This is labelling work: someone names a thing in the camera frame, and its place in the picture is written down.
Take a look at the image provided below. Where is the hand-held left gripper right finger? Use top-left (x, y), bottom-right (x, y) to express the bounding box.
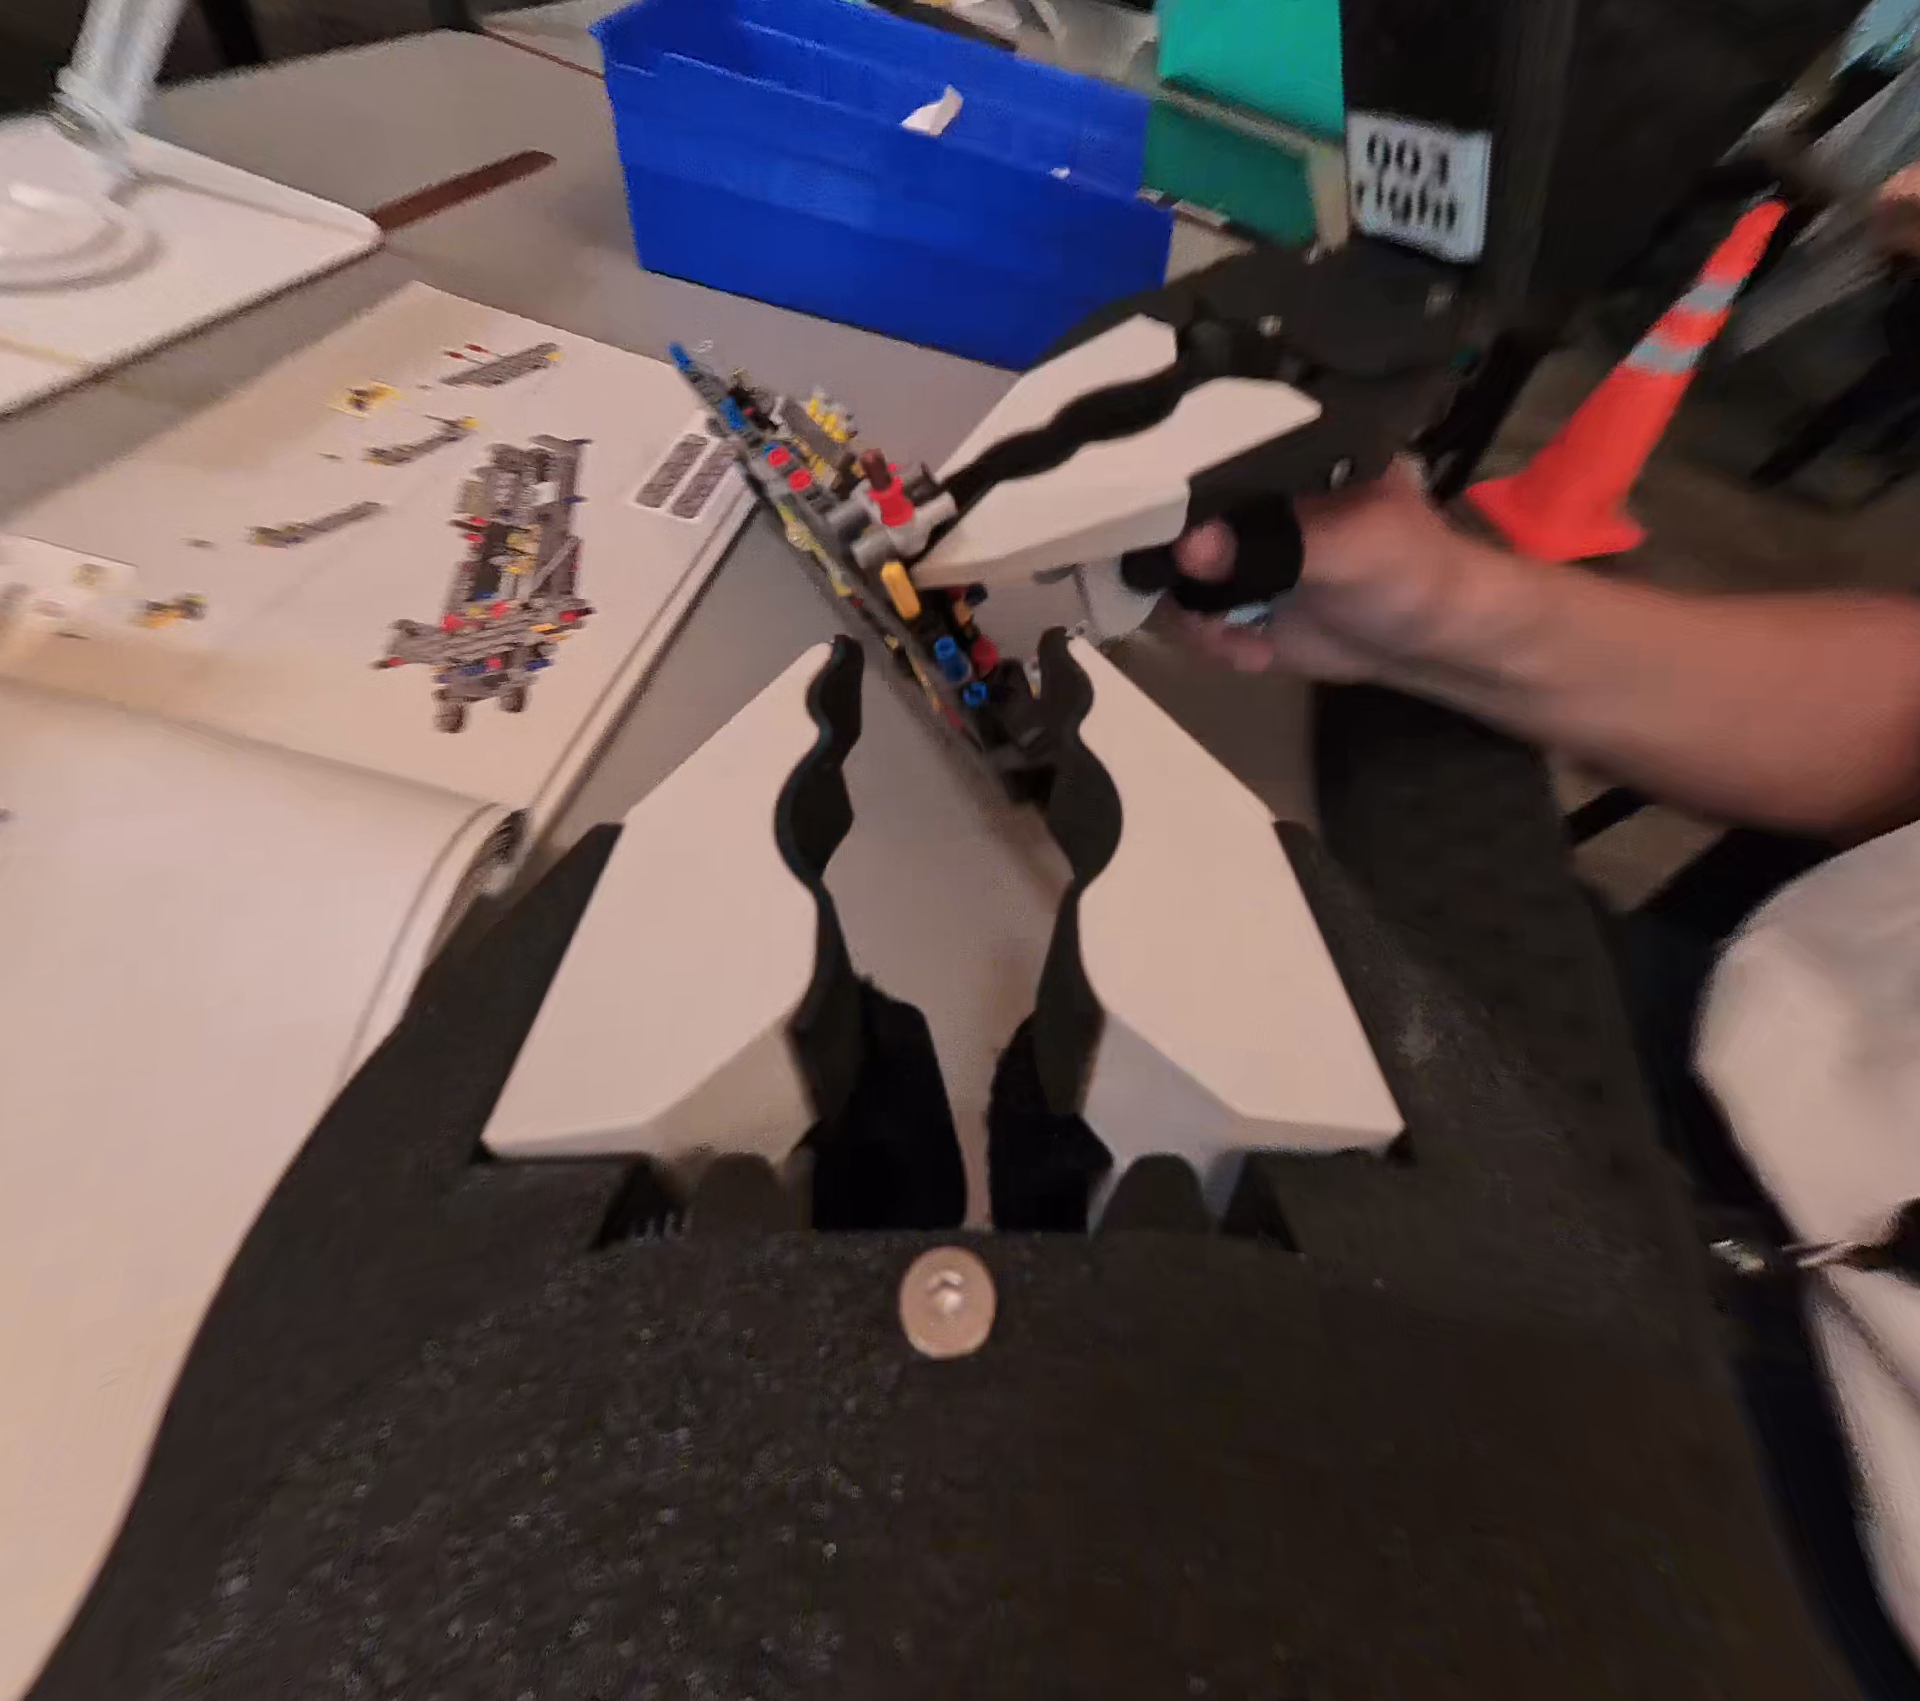
top-left (1034, 630), bottom-right (1412, 1230)

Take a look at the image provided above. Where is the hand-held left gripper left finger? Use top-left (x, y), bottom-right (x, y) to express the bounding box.
top-left (480, 637), bottom-right (871, 1226)

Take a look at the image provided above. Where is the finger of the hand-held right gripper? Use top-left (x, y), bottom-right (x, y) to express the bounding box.
top-left (934, 312), bottom-right (1190, 506)
top-left (913, 375), bottom-right (1327, 591)

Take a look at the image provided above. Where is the lego chassis model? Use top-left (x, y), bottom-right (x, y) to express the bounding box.
top-left (667, 341), bottom-right (1061, 807)

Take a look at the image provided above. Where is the person's right hand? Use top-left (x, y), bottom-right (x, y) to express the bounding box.
top-left (1170, 462), bottom-right (1491, 686)

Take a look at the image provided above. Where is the blue plastic bin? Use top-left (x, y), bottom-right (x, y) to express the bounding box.
top-left (592, 0), bottom-right (1177, 370)

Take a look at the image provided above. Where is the orange traffic cone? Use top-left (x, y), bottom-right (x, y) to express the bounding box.
top-left (1463, 200), bottom-right (1795, 563)

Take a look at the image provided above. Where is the open instruction booklet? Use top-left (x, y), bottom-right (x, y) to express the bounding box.
top-left (0, 282), bottom-right (752, 1701)

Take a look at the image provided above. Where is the person's white shirt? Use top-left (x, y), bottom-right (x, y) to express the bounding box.
top-left (1694, 861), bottom-right (1920, 1659)

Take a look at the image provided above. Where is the black shoulder strap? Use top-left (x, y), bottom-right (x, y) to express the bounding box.
top-left (1711, 1206), bottom-right (1920, 1284)

